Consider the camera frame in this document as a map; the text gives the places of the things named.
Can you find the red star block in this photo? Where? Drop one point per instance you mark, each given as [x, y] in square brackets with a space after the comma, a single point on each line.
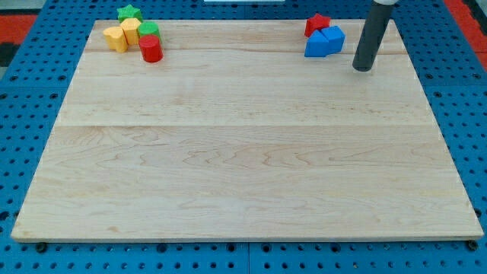
[317, 22]

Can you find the green star block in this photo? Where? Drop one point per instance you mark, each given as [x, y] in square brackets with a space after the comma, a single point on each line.
[129, 11]

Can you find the light wooden board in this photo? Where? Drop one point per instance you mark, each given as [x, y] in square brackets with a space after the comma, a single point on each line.
[235, 135]

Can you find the blue pentagon block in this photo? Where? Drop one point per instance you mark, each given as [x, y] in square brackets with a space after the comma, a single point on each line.
[317, 45]

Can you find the red cylinder block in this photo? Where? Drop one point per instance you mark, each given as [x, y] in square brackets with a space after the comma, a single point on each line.
[150, 47]

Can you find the blue cube block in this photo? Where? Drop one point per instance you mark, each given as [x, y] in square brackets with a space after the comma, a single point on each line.
[335, 37]

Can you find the green cylinder block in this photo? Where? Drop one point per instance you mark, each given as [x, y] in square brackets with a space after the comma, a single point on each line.
[148, 28]

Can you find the yellow hexagon block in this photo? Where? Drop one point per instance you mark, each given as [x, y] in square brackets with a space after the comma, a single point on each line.
[130, 30]

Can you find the yellow heart block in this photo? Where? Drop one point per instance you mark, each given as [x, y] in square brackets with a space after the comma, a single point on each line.
[115, 39]

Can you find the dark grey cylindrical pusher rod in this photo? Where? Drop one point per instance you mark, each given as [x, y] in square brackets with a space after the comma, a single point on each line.
[371, 36]

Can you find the white rod mount collar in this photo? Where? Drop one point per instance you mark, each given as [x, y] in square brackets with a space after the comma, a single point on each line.
[386, 2]

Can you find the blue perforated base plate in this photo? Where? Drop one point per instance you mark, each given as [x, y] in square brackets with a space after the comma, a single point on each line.
[37, 78]

